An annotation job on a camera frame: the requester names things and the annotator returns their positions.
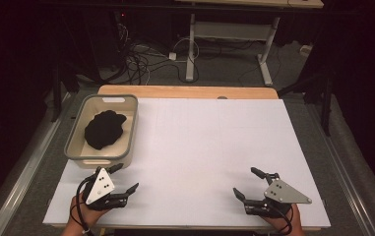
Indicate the person's right hand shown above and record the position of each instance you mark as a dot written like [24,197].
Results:
[281,221]

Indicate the light wooden desk top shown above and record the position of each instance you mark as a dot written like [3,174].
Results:
[267,3]

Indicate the black metal stand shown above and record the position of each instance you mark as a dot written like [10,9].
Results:
[326,108]
[56,91]

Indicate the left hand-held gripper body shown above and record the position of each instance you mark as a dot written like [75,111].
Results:
[100,189]

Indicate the grey metal floor rail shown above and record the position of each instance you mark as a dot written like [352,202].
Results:
[24,173]
[342,170]

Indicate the beige basket with grey rim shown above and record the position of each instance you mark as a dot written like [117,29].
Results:
[132,131]

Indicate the white power adapter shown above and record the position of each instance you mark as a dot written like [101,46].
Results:
[172,56]

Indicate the grey table grommet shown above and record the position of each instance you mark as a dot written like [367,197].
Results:
[222,97]

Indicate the white metal desk frame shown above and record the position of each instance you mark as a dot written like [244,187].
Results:
[191,49]

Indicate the black cloth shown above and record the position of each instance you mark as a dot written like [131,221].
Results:
[104,130]

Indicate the white table mat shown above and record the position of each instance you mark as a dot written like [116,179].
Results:
[201,150]

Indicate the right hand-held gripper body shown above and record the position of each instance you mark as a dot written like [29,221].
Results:
[283,193]

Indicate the person's left hand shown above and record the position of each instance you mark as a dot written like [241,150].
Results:
[88,214]

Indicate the small beige box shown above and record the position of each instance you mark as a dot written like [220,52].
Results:
[306,49]

